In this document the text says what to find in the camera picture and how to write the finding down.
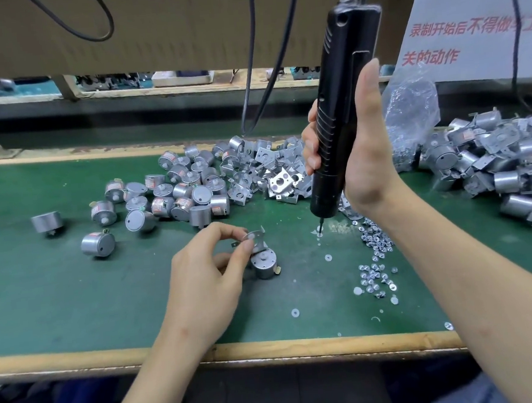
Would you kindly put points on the person's right hand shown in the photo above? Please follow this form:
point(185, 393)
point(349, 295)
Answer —
point(367, 156)

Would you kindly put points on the person's left hand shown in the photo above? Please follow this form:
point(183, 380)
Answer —
point(200, 299)

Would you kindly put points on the silver round motor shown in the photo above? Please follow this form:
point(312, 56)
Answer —
point(264, 268)

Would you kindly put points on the black electric screwdriver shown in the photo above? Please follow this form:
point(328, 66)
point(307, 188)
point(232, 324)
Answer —
point(340, 85)

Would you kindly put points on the silver metal bracket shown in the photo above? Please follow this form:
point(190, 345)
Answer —
point(253, 242)

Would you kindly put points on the pile of metal brackets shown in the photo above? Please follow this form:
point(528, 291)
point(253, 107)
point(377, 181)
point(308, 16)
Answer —
point(264, 167)

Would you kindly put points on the pile of silver motors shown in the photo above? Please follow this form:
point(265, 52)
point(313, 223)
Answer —
point(148, 203)

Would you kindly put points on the pile of assembled motors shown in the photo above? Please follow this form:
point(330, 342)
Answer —
point(499, 160)

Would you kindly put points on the person's left forearm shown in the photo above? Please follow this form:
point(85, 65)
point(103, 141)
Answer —
point(161, 388)

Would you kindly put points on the person's right forearm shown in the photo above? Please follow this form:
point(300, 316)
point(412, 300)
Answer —
point(482, 307)

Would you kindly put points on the small clear plastic bag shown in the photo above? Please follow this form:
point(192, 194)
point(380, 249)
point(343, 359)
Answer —
point(409, 107)

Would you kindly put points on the scatter of small silver screws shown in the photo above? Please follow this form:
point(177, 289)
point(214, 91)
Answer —
point(375, 264)

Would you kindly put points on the white paper sign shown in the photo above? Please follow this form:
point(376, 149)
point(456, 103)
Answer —
point(480, 16)

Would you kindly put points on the green bench mat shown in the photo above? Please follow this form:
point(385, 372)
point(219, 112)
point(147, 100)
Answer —
point(20, 321)

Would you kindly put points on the brown back panel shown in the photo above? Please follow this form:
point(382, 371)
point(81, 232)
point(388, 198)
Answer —
point(145, 30)

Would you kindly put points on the grey blue trousers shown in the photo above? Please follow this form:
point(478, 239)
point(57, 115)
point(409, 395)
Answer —
point(479, 393)

